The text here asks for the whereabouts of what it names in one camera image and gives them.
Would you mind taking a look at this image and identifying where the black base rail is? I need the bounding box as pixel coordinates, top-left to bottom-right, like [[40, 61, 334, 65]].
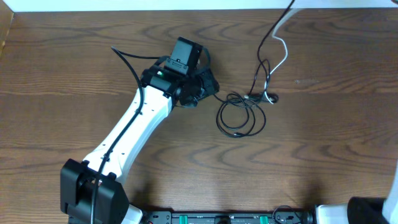
[[139, 209, 316, 224]]

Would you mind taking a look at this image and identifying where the white usb cable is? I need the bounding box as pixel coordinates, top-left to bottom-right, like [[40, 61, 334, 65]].
[[263, 34, 289, 105]]

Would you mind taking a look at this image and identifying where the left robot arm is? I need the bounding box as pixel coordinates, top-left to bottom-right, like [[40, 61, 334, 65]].
[[60, 37, 220, 223]]

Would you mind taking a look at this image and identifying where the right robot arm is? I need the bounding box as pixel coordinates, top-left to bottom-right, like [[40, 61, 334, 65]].
[[313, 167, 397, 224]]

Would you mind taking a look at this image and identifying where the black usb cable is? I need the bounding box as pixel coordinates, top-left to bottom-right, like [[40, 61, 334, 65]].
[[213, 90, 279, 139]]

